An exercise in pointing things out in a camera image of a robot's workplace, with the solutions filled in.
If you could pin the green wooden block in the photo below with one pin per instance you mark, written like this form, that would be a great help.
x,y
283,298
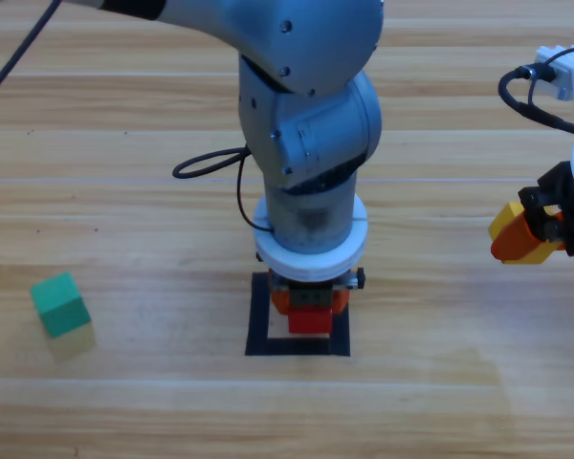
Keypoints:
x,y
59,306

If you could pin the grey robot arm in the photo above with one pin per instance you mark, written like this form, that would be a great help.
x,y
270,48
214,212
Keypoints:
x,y
311,72

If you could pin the black tape square outline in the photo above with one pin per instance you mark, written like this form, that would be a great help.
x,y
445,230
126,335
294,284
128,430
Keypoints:
x,y
257,330

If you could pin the red wooden block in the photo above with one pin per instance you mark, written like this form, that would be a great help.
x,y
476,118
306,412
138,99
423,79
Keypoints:
x,y
308,321

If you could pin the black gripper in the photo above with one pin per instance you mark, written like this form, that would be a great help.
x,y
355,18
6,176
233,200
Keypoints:
x,y
567,191
311,296

